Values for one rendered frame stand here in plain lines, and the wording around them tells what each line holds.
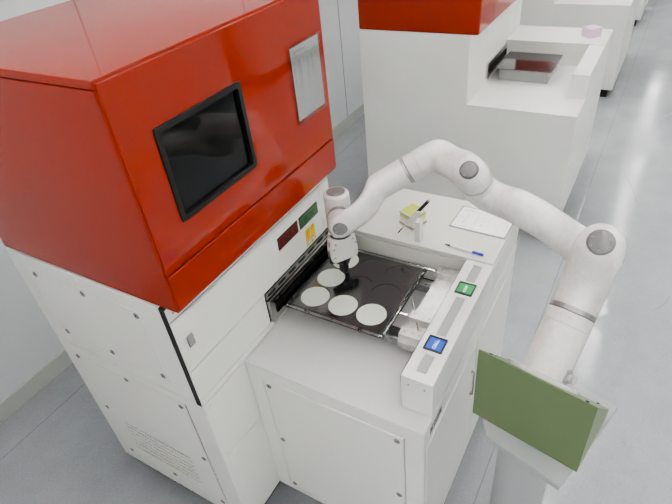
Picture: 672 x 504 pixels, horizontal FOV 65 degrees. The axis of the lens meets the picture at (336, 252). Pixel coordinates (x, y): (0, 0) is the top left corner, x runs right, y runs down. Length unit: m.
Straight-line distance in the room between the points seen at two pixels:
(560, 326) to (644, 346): 1.64
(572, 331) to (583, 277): 0.14
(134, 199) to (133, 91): 0.22
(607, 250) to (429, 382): 0.55
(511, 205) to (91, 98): 1.07
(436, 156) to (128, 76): 0.91
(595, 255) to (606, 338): 1.65
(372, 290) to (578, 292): 0.68
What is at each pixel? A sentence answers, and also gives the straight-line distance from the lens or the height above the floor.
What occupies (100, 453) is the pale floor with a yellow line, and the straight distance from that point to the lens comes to 2.84.
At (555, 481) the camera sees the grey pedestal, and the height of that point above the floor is 0.82.
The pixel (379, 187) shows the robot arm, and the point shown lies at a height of 1.26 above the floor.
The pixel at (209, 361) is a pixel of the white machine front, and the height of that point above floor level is 0.95.
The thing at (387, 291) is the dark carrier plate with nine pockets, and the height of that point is 0.90.
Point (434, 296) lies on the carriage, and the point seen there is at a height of 0.88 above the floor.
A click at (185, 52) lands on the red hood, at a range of 1.27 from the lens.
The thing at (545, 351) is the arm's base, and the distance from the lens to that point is 1.47.
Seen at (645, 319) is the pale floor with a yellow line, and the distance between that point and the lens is 3.24.
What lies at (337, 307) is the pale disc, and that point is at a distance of 1.77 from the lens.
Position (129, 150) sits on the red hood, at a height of 1.66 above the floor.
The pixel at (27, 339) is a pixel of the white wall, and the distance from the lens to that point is 3.12.
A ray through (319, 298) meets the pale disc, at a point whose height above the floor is 0.90.
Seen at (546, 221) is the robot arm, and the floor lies 1.26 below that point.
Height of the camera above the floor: 2.11
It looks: 37 degrees down
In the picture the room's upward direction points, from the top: 7 degrees counter-clockwise
